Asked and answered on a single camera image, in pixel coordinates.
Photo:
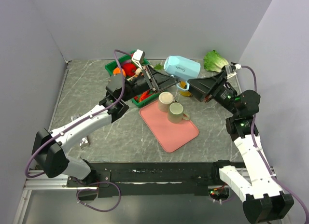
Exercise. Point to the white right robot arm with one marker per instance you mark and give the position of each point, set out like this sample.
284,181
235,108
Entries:
263,199

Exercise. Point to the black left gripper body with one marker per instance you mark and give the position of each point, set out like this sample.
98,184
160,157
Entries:
138,86

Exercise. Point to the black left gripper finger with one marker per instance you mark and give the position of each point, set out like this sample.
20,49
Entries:
149,74
164,82

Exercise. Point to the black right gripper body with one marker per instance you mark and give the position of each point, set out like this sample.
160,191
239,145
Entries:
224,96

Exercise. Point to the red toy bell pepper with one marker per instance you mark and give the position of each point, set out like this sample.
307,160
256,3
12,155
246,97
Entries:
129,69

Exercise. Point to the green plastic bin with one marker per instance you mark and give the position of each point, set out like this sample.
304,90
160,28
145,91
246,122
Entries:
127,59

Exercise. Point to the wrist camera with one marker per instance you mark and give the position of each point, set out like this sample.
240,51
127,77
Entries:
138,58
231,69

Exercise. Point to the orange toy persimmon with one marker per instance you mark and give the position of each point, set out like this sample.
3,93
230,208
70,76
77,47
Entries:
119,71

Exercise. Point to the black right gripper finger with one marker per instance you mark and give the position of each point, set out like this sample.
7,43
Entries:
208,82
204,93

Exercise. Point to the orange toy carrot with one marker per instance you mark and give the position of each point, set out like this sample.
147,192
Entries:
144,96

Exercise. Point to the pink plastic tray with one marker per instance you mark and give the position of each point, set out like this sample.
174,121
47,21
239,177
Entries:
170,136

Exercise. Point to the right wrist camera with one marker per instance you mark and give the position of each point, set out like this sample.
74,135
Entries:
231,69

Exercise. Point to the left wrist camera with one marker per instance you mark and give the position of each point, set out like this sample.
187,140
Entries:
138,58

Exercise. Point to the beige pink mug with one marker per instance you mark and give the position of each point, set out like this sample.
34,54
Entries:
165,99

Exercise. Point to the white toy radish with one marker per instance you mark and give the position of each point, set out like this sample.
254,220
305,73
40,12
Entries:
158,66

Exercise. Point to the light green mug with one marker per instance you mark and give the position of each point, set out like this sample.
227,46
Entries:
176,113

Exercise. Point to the green toy cabbage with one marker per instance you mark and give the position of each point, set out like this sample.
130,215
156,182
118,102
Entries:
213,61

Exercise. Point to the light blue faceted mug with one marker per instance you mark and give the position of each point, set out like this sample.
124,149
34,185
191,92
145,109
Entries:
182,68

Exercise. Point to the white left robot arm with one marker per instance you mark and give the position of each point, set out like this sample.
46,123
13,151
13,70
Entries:
50,148

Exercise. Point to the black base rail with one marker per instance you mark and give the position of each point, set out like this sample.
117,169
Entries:
167,178

